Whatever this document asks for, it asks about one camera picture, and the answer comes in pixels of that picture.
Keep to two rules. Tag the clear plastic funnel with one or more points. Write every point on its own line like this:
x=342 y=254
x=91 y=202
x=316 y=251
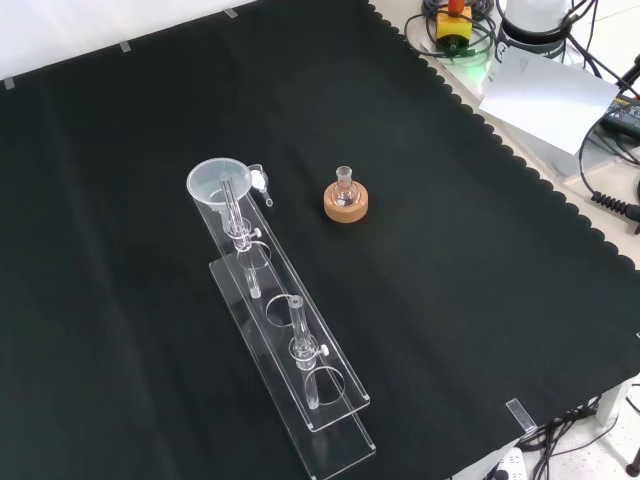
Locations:
x=200 y=182

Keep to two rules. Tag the clear acrylic funnel stand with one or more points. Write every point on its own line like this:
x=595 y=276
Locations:
x=280 y=280

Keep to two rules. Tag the yellow stop button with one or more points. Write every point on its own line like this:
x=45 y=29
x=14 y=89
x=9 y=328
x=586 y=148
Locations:
x=454 y=27

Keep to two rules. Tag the small glass round-bottom flask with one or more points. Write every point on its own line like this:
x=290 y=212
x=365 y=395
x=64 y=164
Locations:
x=345 y=192

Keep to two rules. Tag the white table leg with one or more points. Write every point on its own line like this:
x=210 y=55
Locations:
x=612 y=402

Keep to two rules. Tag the clear tape strip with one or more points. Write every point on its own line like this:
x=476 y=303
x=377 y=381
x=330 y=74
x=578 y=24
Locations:
x=9 y=83
x=125 y=47
x=229 y=13
x=521 y=416

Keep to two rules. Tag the white power strip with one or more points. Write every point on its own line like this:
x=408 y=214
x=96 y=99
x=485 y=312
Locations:
x=510 y=465

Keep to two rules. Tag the glass weighing funnel with powder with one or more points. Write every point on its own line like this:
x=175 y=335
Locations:
x=257 y=178

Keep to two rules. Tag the pale board sheet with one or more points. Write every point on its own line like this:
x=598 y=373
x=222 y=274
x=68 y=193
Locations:
x=545 y=97

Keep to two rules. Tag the black tripod leg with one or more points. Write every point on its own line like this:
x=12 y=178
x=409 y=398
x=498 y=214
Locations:
x=631 y=74

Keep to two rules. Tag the black power adapter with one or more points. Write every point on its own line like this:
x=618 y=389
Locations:
x=625 y=116

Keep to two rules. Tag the black cloth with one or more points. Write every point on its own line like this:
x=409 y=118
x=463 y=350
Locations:
x=450 y=275

